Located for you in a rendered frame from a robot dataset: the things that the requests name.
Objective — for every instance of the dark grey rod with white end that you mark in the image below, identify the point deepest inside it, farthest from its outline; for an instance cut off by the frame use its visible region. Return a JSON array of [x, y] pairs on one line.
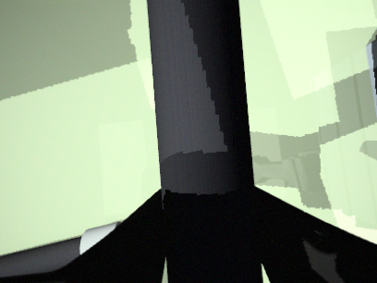
[[53, 256]]

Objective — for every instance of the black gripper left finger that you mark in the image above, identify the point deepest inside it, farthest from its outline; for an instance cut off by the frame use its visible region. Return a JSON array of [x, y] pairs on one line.
[[134, 252]]

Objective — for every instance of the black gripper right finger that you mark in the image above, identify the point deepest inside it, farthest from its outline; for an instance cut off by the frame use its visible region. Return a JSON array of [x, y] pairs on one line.
[[297, 247]]

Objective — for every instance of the dark grey cylinder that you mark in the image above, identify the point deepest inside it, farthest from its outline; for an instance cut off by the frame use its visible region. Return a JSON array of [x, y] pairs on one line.
[[202, 120]]

